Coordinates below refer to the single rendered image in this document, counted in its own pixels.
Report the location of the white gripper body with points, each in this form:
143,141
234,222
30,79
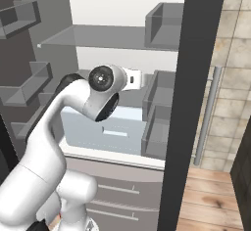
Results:
142,79

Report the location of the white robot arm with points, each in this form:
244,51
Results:
42,150

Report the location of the glass fridge shelf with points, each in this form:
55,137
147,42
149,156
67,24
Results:
108,36

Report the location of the open fridge with white interior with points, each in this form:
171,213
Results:
124,0

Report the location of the dark fridge door with bins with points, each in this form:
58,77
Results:
49,0

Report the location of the grey door bin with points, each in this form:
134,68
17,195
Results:
32,124
29,84
166,29
161,91
157,137
19,19

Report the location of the pale blue crisper drawer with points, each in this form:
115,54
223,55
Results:
88,127

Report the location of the grey freezer drawer front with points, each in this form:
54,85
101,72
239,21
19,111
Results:
130,176
143,220

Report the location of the dark cabinet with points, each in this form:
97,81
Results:
243,176

